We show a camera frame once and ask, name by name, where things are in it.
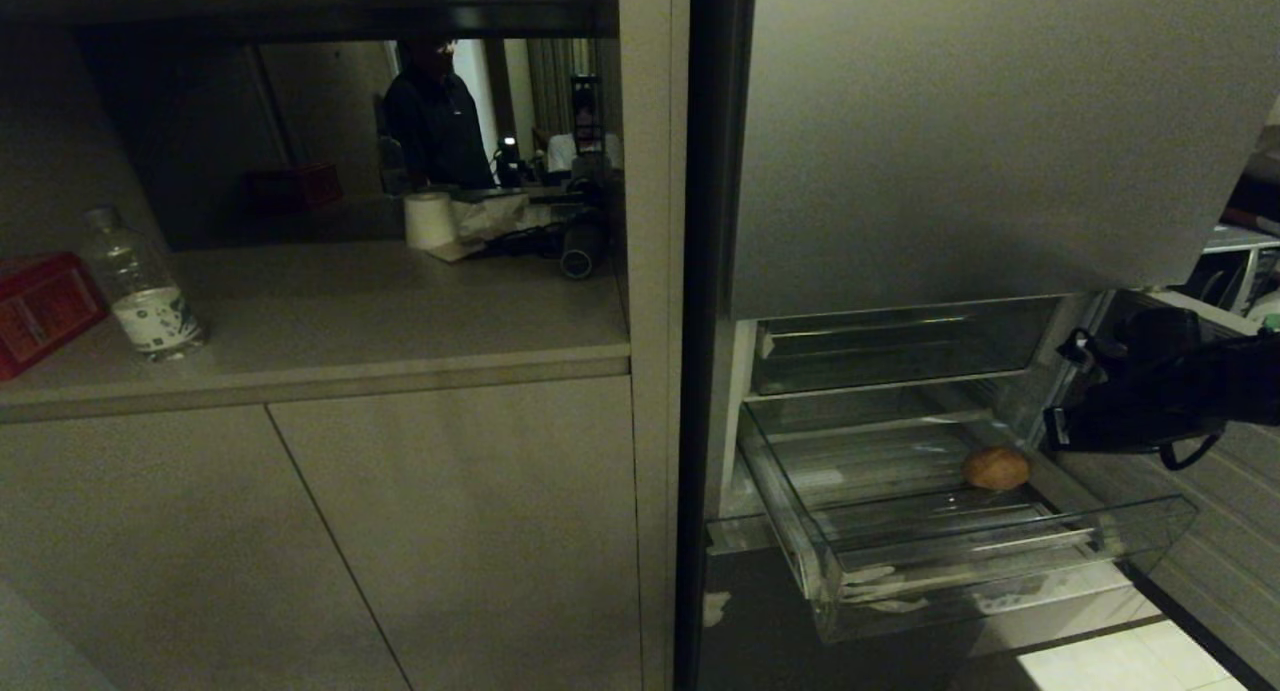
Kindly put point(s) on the black cylinder device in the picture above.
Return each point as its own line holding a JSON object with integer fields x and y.
{"x": 580, "y": 251}

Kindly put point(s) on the clear plastic water bottle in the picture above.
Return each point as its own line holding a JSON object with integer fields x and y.
{"x": 145, "y": 291}

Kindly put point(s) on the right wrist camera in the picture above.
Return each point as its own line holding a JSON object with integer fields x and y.
{"x": 1082, "y": 356}

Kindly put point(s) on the brown bread roll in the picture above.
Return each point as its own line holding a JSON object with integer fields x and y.
{"x": 996, "y": 468}

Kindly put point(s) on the white shelf unit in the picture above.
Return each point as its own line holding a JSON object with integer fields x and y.
{"x": 1240, "y": 261}

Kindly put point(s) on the grey fridge door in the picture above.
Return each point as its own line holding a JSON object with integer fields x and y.
{"x": 1000, "y": 141}

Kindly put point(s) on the beige cabinet door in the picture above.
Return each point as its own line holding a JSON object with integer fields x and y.
{"x": 180, "y": 561}
{"x": 480, "y": 531}

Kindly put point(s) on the red box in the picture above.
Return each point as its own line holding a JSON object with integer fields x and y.
{"x": 40, "y": 311}

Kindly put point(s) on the beige cabinet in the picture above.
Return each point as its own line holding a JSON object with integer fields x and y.
{"x": 650, "y": 271}

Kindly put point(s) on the clear fridge drawer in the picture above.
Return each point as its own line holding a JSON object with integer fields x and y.
{"x": 900, "y": 531}
{"x": 900, "y": 346}

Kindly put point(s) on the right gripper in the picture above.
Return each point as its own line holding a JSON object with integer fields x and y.
{"x": 1120, "y": 416}

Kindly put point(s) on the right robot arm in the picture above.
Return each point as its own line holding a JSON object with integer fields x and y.
{"x": 1235, "y": 371}

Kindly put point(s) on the crumpled pale paper bag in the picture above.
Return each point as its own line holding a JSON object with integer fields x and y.
{"x": 495, "y": 219}

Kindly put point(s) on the white paper roll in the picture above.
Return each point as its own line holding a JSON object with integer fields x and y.
{"x": 430, "y": 221}

